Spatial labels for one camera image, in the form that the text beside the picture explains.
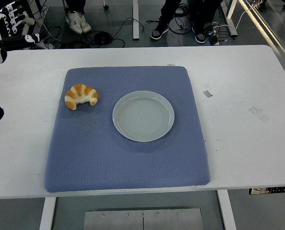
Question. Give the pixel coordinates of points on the croissant bread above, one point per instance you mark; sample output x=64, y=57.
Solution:
x=81, y=94

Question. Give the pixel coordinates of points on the white office chair armrest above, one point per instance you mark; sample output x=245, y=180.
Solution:
x=30, y=21

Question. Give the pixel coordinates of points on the person with white shoes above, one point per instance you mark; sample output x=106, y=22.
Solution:
x=76, y=20

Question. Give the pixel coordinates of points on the black caster wheel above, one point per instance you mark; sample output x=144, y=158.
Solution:
x=106, y=7

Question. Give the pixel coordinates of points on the blue quilted mat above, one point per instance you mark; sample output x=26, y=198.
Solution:
x=104, y=155

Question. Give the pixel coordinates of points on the grey round plate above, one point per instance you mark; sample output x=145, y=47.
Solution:
x=143, y=116

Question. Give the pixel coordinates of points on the white table leg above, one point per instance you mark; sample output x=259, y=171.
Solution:
x=226, y=210
x=47, y=213

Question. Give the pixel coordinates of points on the person with black shoes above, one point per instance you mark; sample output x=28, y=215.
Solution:
x=162, y=14

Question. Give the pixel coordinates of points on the grey metal plate with screws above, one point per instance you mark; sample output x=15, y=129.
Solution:
x=113, y=220

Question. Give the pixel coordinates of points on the small grey tape piece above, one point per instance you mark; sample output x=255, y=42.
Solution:
x=207, y=94

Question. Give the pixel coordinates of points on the white background table foot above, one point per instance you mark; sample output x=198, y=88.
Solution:
x=231, y=21

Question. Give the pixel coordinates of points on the person's black shoe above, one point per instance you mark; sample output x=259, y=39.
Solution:
x=260, y=6

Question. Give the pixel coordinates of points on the clear tape strip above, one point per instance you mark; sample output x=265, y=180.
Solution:
x=258, y=112

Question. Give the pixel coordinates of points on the black table control box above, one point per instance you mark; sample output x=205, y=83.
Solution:
x=271, y=190

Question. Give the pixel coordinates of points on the white background table post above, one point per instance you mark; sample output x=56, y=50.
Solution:
x=135, y=21

